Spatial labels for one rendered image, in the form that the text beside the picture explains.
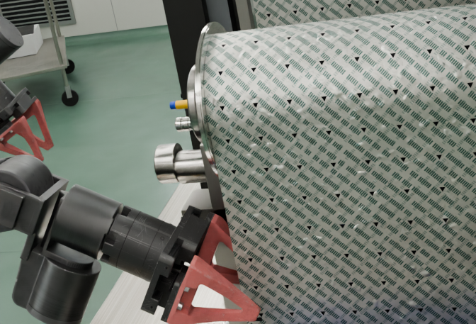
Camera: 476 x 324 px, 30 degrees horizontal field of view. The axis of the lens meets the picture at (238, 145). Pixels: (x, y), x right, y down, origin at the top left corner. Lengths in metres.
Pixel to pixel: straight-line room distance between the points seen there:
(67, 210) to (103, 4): 6.10
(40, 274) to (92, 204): 0.08
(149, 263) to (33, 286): 0.12
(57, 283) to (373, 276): 0.29
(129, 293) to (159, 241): 0.46
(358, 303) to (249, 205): 0.13
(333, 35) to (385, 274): 0.22
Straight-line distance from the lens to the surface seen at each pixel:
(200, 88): 0.76
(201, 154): 0.86
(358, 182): 0.76
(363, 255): 0.80
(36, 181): 0.84
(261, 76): 0.75
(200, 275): 0.78
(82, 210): 0.82
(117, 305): 1.24
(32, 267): 0.86
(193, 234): 0.82
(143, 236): 0.81
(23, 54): 5.81
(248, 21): 1.81
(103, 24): 6.95
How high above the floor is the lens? 1.50
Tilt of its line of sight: 21 degrees down
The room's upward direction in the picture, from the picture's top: 11 degrees counter-clockwise
